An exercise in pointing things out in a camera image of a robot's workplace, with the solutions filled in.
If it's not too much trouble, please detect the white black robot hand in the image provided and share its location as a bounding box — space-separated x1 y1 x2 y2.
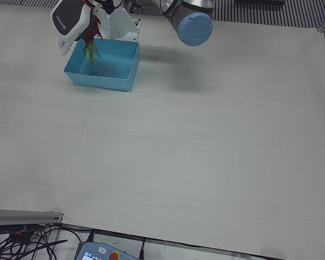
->
50 0 95 57

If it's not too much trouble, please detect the red dragon fruit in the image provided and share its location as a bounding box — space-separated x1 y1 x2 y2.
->
80 8 104 67

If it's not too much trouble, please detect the light blue plastic bin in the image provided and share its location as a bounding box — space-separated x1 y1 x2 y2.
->
63 37 140 93

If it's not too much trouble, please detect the grey teach pendant red button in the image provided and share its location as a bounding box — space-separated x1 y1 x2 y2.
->
74 240 142 260

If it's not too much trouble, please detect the black robot hand cable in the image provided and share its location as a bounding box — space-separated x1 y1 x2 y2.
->
96 0 122 15

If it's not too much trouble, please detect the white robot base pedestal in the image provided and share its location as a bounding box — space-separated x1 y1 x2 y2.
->
93 0 143 41

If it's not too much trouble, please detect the aluminium profile post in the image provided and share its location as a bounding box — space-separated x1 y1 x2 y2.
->
0 208 64 225

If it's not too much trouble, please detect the black cable tangle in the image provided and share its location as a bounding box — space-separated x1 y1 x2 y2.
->
0 222 95 260

